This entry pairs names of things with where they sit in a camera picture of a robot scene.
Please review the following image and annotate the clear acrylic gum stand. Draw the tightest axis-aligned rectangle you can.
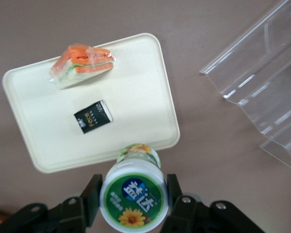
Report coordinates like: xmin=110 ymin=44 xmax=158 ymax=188
xmin=199 ymin=0 xmax=291 ymax=175

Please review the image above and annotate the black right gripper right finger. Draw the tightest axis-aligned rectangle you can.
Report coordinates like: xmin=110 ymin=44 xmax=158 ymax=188
xmin=159 ymin=173 xmax=265 ymax=233

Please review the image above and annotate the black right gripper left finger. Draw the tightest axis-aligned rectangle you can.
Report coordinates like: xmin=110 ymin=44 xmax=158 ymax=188
xmin=0 ymin=173 xmax=104 ymax=233

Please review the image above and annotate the cream plastic tray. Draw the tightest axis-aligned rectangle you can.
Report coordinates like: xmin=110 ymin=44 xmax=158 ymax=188
xmin=1 ymin=33 xmax=180 ymax=174

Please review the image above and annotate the green gum bottle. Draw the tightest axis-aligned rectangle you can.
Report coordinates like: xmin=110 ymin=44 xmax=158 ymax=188
xmin=98 ymin=143 xmax=170 ymax=232

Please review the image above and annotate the wrapped triangle sandwich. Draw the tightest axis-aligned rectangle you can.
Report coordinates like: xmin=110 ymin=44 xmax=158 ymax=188
xmin=48 ymin=43 xmax=118 ymax=90

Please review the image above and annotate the small black box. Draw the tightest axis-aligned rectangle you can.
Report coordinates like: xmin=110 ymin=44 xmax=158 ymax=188
xmin=73 ymin=99 xmax=113 ymax=134

